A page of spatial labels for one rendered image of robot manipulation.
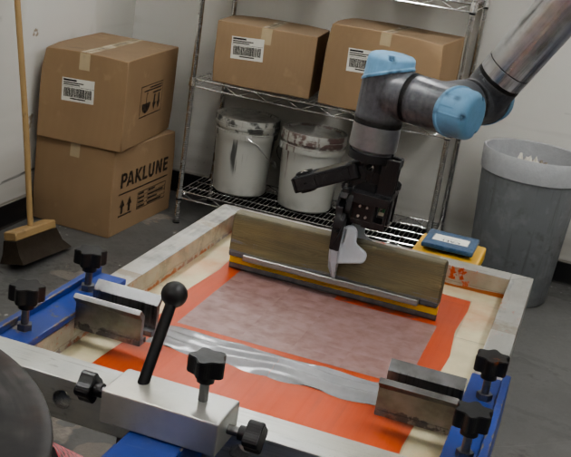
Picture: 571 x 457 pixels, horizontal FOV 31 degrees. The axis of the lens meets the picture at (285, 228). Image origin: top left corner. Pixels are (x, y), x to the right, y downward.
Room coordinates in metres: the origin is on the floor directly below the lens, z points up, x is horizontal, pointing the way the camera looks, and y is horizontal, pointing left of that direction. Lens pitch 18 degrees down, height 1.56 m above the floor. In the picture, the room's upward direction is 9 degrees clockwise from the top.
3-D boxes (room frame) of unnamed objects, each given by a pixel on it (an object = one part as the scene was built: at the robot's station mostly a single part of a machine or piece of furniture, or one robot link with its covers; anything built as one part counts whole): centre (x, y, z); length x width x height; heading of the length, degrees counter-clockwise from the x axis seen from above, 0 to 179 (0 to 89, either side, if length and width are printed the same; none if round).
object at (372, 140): (1.57, -0.12, 1.22); 0.08 x 0.08 x 0.05
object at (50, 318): (1.24, 0.28, 0.97); 0.30 x 0.05 x 0.07; 164
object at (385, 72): (1.56, -0.12, 1.30); 0.09 x 0.08 x 0.11; 56
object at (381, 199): (1.56, -0.12, 1.14); 0.09 x 0.08 x 0.12; 75
